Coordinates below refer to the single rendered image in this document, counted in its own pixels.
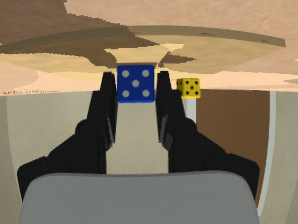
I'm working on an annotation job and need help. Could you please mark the tan textured mat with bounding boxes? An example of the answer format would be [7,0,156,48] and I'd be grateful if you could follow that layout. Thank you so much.
[0,25,286,81]

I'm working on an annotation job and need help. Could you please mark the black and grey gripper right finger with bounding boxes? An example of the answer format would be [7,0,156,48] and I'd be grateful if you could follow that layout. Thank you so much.
[155,71,260,200]

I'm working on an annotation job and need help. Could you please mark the yellow die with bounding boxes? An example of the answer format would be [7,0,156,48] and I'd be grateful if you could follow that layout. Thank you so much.
[176,78,200,98]

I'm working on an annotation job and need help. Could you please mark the blue die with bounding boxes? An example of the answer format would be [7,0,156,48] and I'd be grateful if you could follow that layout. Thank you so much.
[117,65,155,103]

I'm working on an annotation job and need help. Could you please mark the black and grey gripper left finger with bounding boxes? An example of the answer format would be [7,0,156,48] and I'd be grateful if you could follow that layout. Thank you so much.
[17,72,118,203]

